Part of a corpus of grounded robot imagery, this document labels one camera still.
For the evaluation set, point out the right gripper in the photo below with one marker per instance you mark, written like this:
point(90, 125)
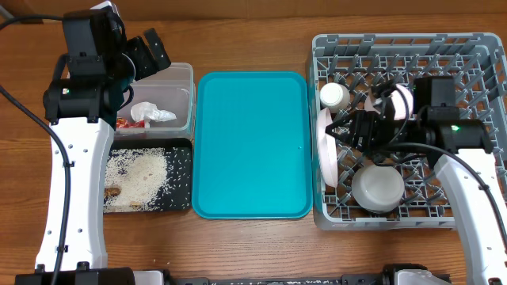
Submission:
point(358, 118)

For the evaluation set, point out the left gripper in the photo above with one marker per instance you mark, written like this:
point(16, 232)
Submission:
point(147, 65)

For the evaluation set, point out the large pink plate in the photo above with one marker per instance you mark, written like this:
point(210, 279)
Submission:
point(327, 150)

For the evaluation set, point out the white paper cup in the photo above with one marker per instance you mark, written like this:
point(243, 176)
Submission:
point(334, 96)

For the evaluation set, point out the white tissue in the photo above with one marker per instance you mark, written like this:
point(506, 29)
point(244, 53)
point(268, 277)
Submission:
point(147, 111)

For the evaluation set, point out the small pink plate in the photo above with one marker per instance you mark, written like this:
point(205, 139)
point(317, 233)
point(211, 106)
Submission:
point(393, 100)

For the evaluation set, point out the grey bowl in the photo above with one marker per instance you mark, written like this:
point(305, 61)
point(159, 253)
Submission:
point(378, 189)

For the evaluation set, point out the red snack wrapper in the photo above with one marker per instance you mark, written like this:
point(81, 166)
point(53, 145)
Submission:
point(123, 123)

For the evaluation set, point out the white rice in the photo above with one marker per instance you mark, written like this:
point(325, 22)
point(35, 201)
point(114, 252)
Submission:
point(138, 178)

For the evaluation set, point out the brown food piece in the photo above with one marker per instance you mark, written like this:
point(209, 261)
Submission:
point(112, 192)

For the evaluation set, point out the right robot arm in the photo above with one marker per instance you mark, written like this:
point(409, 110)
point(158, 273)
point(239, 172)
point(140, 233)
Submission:
point(463, 161)

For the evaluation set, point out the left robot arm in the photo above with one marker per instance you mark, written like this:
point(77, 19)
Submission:
point(90, 84)

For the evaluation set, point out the grey dishwasher rack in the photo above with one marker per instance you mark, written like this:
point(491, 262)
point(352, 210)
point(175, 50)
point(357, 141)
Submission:
point(477, 64)

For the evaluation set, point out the clear plastic bin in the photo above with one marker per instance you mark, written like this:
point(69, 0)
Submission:
point(172, 90)

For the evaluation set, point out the teal serving tray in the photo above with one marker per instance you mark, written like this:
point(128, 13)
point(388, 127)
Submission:
point(252, 146)

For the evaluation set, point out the black plastic tray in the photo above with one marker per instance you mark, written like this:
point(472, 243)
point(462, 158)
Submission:
point(178, 174)

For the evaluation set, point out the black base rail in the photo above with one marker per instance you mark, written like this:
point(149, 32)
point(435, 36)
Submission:
point(347, 279)

